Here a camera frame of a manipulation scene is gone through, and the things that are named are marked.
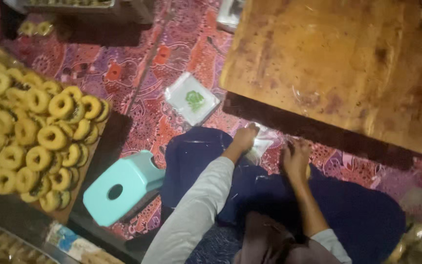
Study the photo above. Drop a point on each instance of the person's right hand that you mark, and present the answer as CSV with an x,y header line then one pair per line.
x,y
296,163

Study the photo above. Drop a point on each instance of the person's left hand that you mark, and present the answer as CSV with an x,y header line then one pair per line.
x,y
244,139

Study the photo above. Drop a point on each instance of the person's left fingers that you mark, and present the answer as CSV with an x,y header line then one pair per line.
x,y
253,129

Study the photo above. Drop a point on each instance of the person's right fingers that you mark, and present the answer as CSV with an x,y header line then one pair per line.
x,y
292,146

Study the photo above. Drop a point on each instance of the clear plastic bag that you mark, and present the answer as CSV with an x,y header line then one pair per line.
x,y
266,143

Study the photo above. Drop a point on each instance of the stack of green-printed plastic bags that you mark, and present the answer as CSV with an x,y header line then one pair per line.
x,y
192,99

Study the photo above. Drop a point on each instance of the person's dark blue skirt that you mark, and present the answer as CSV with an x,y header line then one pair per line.
x,y
350,212

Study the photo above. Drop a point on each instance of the low wooden table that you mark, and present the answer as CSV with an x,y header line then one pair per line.
x,y
335,69

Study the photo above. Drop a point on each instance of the person's brown garment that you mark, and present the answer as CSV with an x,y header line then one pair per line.
x,y
269,242

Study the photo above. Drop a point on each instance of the patterned red floor mat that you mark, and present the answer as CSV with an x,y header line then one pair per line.
x,y
152,73

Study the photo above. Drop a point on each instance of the crumpled clear plastic packet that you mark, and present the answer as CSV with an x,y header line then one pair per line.
x,y
230,14

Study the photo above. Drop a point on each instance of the turquoise plastic stool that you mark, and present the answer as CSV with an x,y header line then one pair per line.
x,y
123,187

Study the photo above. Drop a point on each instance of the clear bag of cookies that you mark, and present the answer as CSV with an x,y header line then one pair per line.
x,y
419,244

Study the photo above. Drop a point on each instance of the brown wooden tray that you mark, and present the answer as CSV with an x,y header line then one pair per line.
x,y
86,161

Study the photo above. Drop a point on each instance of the dark bench with tray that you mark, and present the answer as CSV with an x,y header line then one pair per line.
x,y
86,18

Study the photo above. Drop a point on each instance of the blue-labelled cookie packet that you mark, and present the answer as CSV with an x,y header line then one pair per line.
x,y
75,245

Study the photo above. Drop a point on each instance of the clear box of cookies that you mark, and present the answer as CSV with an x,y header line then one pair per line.
x,y
9,247

